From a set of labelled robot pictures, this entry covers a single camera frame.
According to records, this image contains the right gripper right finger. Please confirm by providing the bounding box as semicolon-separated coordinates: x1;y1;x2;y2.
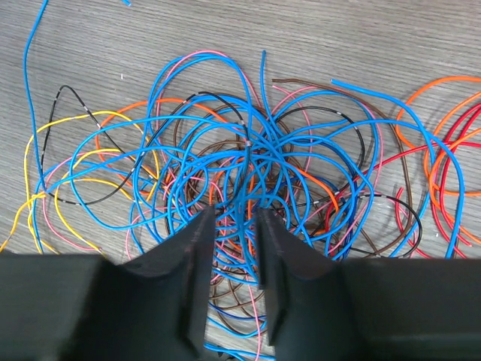
256;209;480;360

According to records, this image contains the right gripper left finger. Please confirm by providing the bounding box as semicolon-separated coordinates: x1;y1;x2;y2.
1;208;215;360

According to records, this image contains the dark blue wire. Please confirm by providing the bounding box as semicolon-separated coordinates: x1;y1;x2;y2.
208;176;339;320

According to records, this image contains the pink wire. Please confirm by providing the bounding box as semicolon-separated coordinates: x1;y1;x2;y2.
41;50;414;358

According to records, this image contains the orange wire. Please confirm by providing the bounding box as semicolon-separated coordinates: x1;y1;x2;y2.
94;76;481;264

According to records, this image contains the brown wire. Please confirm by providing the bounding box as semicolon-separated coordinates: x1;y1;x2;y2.
163;77;414;313

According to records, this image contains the red wire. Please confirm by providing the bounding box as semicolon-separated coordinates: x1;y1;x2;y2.
322;105;481;260

